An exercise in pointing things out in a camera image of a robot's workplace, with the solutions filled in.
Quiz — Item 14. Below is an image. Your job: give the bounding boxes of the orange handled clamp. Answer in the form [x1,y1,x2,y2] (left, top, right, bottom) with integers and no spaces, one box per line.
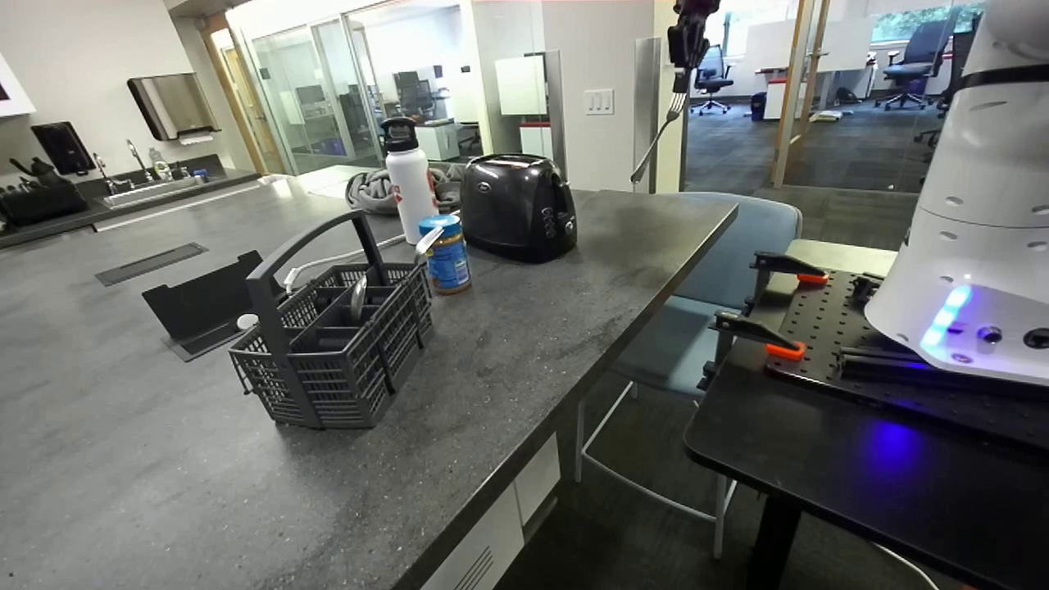
[715,314,807,363]
[751,253,830,311]

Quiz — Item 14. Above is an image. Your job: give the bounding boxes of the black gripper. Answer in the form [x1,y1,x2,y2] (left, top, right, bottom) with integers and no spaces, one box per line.
[668,0,722,69]

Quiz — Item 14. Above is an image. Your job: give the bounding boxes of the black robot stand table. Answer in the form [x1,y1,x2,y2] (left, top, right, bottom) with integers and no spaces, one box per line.
[682,366,1049,590]

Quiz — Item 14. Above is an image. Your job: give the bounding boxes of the orange handled clamp far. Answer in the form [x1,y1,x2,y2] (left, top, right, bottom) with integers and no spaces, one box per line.
[751,253,830,311]

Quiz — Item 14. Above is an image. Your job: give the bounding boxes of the black flip-up outlet box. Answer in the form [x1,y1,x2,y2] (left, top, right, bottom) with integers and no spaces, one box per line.
[144,248,262,353]

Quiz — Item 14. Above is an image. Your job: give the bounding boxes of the blue lidded plastic jar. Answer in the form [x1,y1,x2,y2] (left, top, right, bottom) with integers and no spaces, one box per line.
[416,213,472,292]

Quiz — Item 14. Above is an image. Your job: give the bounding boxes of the dark grey cutlery holder basket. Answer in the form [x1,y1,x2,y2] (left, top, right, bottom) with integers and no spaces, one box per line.
[230,213,431,431]

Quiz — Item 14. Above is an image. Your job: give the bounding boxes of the silver spoon in holder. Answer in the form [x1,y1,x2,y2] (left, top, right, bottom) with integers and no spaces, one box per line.
[347,275,371,320]

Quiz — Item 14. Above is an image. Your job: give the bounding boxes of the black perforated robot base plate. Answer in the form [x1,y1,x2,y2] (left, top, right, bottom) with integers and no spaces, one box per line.
[766,273,1049,453]

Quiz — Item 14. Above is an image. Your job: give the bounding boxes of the floor vent grille in counter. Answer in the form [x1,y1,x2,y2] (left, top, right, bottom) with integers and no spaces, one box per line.
[95,242,206,284]

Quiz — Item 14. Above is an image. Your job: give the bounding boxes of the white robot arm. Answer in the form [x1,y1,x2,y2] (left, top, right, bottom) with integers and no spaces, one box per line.
[865,0,1049,387]

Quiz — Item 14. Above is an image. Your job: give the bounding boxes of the silver fork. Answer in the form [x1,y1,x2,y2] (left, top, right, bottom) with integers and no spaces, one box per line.
[628,69,692,185]

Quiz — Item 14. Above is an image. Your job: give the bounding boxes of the black office chair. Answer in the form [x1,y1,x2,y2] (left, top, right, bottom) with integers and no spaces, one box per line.
[883,21,949,112]

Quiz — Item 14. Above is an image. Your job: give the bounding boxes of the white light switch plate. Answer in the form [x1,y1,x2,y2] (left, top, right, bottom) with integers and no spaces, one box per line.
[582,88,616,118]

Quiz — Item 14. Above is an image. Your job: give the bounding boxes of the black toaster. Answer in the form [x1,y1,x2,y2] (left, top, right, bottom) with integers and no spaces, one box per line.
[460,155,576,263]

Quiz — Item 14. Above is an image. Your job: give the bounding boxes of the white water bottle black cap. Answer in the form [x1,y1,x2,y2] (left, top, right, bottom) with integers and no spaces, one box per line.
[379,118,439,242]

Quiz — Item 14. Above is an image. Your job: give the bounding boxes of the orange handled clamp near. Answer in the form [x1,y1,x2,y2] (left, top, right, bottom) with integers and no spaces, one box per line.
[715,314,807,363]

